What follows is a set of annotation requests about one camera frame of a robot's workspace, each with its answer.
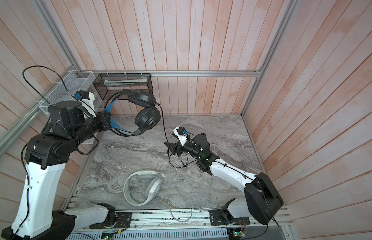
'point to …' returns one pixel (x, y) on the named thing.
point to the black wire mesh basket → (108, 85)
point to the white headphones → (153, 190)
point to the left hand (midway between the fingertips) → (111, 118)
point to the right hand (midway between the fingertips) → (170, 138)
